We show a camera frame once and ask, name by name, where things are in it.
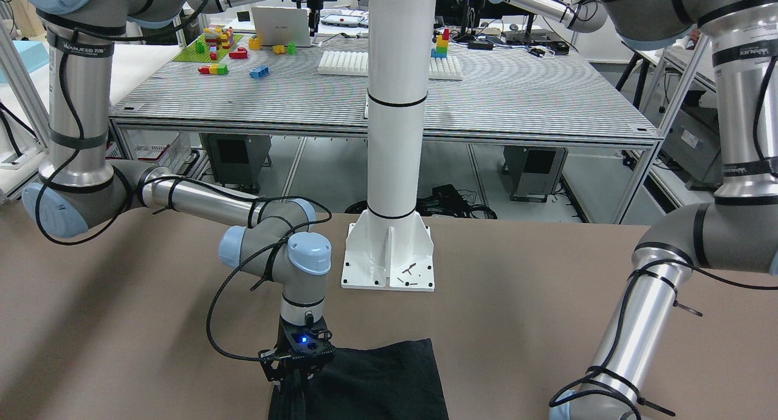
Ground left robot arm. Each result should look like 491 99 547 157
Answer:
491 0 777 419

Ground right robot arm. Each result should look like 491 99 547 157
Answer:
22 0 334 419

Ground black graphic t-shirt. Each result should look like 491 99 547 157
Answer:
267 338 449 419

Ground white plastic basket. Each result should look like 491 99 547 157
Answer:
106 130 191 174

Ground white laptop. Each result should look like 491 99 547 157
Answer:
250 7 312 48

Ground white mounting column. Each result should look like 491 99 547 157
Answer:
341 0 435 292

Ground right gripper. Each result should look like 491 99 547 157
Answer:
278 318 326 419

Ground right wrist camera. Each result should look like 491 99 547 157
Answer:
259 324 336 382

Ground green lego baseplate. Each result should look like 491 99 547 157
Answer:
172 34 244 64

